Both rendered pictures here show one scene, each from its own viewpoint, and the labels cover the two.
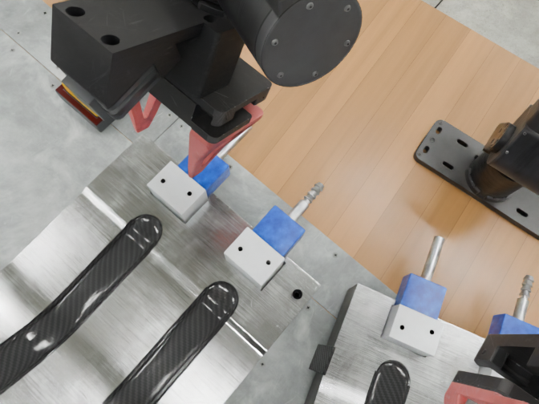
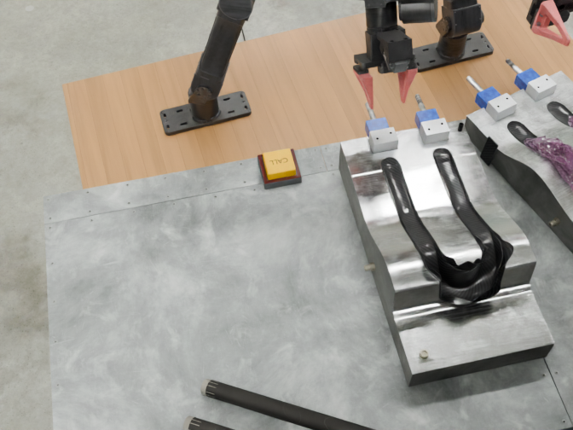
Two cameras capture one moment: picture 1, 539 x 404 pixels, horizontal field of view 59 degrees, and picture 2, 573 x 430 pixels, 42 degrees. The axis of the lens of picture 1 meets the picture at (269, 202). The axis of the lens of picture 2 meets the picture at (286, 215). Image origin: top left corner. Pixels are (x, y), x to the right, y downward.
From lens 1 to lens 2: 1.22 m
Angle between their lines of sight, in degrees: 24
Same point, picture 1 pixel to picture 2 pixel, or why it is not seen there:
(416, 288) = (484, 95)
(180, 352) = (454, 183)
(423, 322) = (500, 98)
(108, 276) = (400, 190)
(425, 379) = (523, 117)
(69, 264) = (384, 200)
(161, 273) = (414, 169)
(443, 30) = (359, 21)
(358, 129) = (385, 83)
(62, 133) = (287, 199)
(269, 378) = not seen: hidden behind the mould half
